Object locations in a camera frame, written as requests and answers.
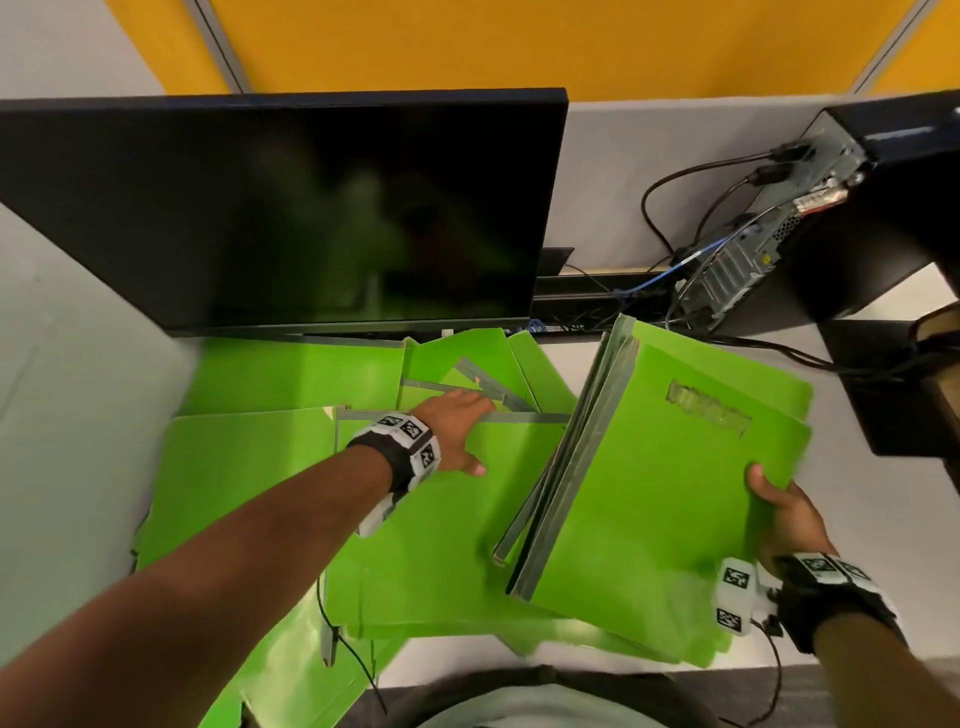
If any person's right hand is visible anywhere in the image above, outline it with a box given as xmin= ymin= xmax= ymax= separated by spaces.
xmin=746 ymin=463 xmax=838 ymax=576

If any person's left hand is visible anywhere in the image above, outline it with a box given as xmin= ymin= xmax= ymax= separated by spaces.
xmin=411 ymin=388 xmax=498 ymax=479

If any green folder with grey spine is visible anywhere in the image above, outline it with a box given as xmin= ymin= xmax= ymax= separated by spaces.
xmin=332 ymin=405 xmax=573 ymax=627

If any green folder bundle with cutout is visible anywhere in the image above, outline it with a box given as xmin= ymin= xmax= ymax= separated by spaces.
xmin=492 ymin=313 xmax=816 ymax=669

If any person's right forearm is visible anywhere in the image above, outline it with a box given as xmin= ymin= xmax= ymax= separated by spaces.
xmin=812 ymin=611 xmax=960 ymax=728

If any person's left forearm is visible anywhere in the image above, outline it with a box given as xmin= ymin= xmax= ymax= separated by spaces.
xmin=0 ymin=444 xmax=396 ymax=728

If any left wrist tracker band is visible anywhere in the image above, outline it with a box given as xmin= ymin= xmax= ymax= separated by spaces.
xmin=346 ymin=412 xmax=443 ymax=538

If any wrist tracker band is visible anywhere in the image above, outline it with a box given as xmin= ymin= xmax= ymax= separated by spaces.
xmin=346 ymin=412 xmax=443 ymax=538
xmin=714 ymin=552 xmax=909 ymax=655

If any right wrist tracker band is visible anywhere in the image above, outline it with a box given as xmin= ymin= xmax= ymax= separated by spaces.
xmin=714 ymin=552 xmax=909 ymax=655

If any black flat stand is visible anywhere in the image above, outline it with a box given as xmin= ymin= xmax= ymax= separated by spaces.
xmin=817 ymin=318 xmax=960 ymax=460

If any pile of green folders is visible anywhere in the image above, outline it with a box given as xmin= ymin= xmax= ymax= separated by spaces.
xmin=133 ymin=327 xmax=680 ymax=728

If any person's grey shirt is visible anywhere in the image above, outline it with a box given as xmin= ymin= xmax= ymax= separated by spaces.
xmin=381 ymin=664 xmax=723 ymax=728

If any black desktop computer tower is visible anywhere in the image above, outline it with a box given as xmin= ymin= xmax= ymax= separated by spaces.
xmin=677 ymin=90 xmax=960 ymax=340

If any white video connector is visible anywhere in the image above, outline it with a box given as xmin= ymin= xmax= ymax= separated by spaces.
xmin=793 ymin=187 xmax=850 ymax=216

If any black computer monitor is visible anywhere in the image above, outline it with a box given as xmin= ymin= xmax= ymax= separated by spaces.
xmin=0 ymin=88 xmax=570 ymax=340

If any yellow partition panel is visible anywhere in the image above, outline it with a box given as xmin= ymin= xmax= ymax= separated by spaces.
xmin=208 ymin=0 xmax=920 ymax=102

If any thick black desk cable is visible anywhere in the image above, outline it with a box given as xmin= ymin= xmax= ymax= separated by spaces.
xmin=701 ymin=332 xmax=960 ymax=378

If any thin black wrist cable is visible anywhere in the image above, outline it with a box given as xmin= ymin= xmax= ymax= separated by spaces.
xmin=315 ymin=573 xmax=389 ymax=715
xmin=718 ymin=621 xmax=786 ymax=728

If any black cable tray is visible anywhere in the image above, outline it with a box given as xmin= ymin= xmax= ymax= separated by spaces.
xmin=531 ymin=247 xmax=687 ymax=333

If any blue network cable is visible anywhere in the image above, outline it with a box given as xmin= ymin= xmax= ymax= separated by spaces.
xmin=613 ymin=238 xmax=730 ymax=298

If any long looped black cable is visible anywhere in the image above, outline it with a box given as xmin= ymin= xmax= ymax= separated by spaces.
xmin=640 ymin=152 xmax=813 ymax=260

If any short black plug cable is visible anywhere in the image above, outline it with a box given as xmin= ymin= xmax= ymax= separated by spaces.
xmin=691 ymin=166 xmax=790 ymax=249

